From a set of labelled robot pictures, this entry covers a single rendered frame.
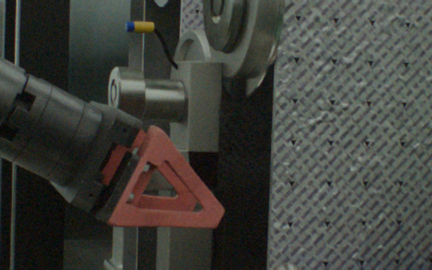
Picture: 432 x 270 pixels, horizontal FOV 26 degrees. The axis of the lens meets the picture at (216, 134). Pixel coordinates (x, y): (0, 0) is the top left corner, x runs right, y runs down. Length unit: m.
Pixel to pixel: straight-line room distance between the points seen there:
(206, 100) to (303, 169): 0.10
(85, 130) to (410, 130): 0.25
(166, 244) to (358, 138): 0.17
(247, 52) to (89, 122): 0.14
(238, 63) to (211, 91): 0.04
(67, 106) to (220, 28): 0.16
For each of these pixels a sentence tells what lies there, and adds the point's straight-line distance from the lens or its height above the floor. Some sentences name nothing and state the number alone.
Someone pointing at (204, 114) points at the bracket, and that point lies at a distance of 0.72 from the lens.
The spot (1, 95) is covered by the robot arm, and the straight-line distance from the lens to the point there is 0.59.
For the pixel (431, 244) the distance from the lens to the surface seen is 0.73.
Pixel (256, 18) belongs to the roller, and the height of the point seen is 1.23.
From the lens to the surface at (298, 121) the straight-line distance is 0.67.
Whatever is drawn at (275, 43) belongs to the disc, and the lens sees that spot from 0.66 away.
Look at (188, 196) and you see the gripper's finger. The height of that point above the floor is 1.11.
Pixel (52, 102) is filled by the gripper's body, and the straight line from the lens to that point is 0.60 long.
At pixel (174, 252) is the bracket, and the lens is 0.73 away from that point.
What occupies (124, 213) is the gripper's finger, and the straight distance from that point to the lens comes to 0.59.
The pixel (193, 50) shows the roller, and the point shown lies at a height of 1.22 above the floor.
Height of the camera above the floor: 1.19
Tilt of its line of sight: 3 degrees down
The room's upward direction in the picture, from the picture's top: 2 degrees clockwise
